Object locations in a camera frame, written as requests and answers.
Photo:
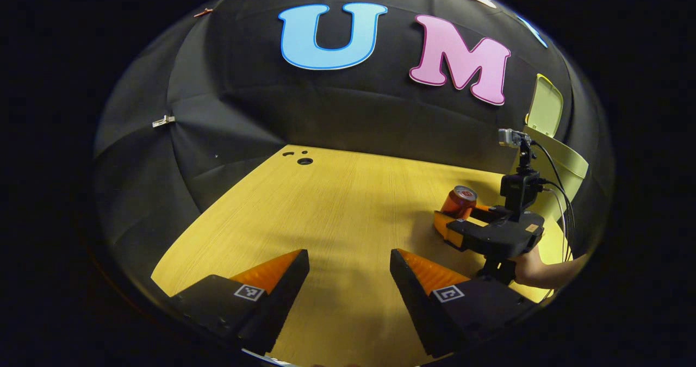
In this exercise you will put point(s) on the green desktop garbage bin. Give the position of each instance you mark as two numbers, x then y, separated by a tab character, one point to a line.
565	166

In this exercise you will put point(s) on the silver metal clip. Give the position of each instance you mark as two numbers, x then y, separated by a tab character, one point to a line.
163	120

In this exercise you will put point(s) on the copper metal clip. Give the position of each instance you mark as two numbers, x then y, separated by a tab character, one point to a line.
204	12

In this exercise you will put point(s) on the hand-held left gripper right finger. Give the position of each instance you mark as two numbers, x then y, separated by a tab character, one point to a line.
416	307

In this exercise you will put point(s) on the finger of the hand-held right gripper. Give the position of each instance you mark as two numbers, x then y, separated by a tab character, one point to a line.
443	225
489	213

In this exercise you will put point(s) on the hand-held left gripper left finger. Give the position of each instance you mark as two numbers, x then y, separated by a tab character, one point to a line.
280	302

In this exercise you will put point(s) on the wooden desktop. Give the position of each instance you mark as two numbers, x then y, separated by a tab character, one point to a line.
326	209

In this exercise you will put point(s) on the red pop can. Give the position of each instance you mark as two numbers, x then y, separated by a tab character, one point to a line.
459	201

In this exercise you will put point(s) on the black backdrop cloth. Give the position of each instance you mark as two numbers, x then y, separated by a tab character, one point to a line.
272	100

